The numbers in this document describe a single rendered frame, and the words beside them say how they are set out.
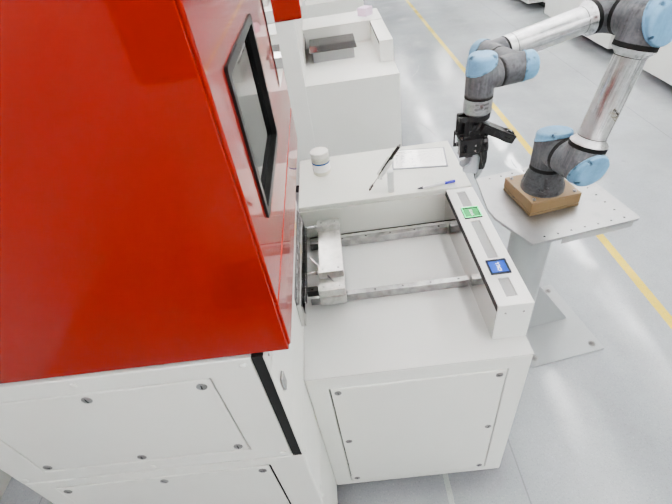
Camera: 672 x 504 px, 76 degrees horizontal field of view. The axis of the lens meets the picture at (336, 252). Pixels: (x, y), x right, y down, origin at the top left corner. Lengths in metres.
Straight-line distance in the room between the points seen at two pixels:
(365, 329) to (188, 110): 0.93
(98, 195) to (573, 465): 1.91
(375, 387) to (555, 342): 1.29
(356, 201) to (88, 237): 1.06
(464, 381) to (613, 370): 1.18
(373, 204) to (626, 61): 0.84
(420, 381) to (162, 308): 0.79
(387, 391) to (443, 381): 0.16
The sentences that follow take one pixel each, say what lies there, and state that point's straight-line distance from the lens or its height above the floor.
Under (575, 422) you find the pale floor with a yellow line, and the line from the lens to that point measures 2.19.
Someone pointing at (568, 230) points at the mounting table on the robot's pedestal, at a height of 0.82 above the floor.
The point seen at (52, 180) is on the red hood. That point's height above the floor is 1.61.
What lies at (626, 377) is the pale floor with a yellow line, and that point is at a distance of 2.39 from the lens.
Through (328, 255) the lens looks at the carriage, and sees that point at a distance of 1.46.
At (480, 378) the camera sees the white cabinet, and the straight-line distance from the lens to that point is 1.33.
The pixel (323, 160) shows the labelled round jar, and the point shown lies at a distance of 1.68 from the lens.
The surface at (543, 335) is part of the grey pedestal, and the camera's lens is 2.40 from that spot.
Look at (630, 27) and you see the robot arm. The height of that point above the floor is 1.44.
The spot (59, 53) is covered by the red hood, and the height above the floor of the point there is 1.74.
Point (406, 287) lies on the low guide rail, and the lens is 1.37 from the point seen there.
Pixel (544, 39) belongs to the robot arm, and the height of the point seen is 1.42.
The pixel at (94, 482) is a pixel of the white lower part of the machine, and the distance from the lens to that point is 1.36.
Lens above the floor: 1.84
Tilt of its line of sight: 41 degrees down
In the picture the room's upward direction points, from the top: 9 degrees counter-clockwise
